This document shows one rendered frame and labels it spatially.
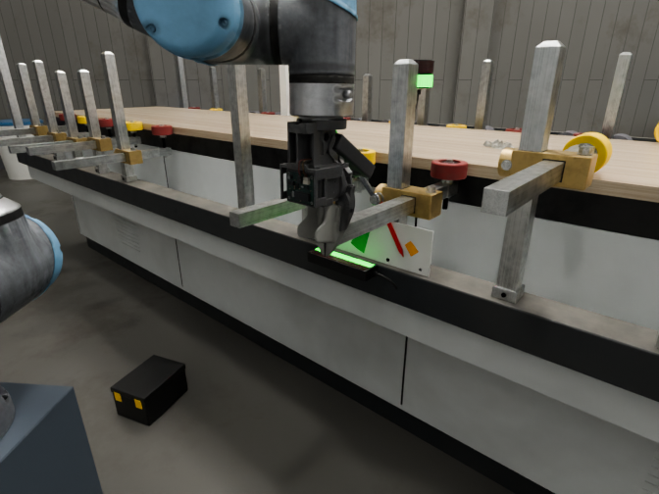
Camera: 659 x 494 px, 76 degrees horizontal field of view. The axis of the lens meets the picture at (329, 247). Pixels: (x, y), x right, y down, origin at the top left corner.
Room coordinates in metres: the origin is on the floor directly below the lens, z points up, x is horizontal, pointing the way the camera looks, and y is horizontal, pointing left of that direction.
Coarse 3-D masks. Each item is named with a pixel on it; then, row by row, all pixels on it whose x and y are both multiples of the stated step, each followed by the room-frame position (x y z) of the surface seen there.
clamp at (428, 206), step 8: (384, 184) 0.88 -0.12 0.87; (376, 192) 0.87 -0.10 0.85; (384, 192) 0.85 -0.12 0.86; (392, 192) 0.84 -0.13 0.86; (400, 192) 0.83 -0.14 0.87; (408, 192) 0.82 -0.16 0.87; (416, 192) 0.81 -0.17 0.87; (424, 192) 0.81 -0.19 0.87; (440, 192) 0.81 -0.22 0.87; (384, 200) 0.85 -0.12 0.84; (416, 200) 0.80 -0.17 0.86; (424, 200) 0.79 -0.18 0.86; (432, 200) 0.79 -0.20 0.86; (440, 200) 0.82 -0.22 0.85; (416, 208) 0.80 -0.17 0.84; (424, 208) 0.79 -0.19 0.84; (432, 208) 0.79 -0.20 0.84; (440, 208) 0.82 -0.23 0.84; (416, 216) 0.80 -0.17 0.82; (424, 216) 0.79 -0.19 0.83; (432, 216) 0.79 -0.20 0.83
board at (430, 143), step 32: (192, 128) 1.70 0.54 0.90; (224, 128) 1.70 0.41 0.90; (256, 128) 1.70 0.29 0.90; (352, 128) 1.70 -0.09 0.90; (384, 128) 1.70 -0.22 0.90; (416, 128) 1.70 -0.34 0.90; (448, 128) 1.70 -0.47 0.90; (384, 160) 1.11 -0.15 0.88; (416, 160) 1.05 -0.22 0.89; (480, 160) 1.00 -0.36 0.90; (640, 160) 1.00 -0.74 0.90; (608, 192) 0.78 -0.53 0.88; (640, 192) 0.75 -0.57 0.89
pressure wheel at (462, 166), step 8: (440, 160) 0.97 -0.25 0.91; (448, 160) 0.94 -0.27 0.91; (456, 160) 0.96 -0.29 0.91; (432, 168) 0.94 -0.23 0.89; (440, 168) 0.92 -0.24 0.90; (448, 168) 0.91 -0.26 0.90; (456, 168) 0.91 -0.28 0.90; (464, 168) 0.92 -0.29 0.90; (432, 176) 0.94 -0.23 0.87; (440, 176) 0.92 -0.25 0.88; (448, 176) 0.91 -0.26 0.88; (456, 176) 0.91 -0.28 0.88; (464, 176) 0.92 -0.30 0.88
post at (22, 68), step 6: (18, 66) 2.30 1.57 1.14; (24, 66) 2.32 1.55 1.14; (18, 72) 2.32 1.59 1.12; (24, 72) 2.31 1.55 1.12; (24, 78) 2.31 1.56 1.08; (24, 84) 2.30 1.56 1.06; (30, 84) 2.32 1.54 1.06; (24, 90) 2.31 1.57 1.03; (30, 90) 2.32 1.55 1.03; (30, 96) 2.31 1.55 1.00; (30, 102) 2.31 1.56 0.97; (30, 108) 2.30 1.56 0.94; (36, 108) 2.32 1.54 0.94; (30, 114) 2.30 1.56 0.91; (36, 114) 2.32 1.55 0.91; (30, 120) 2.31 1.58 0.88; (36, 120) 2.31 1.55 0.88
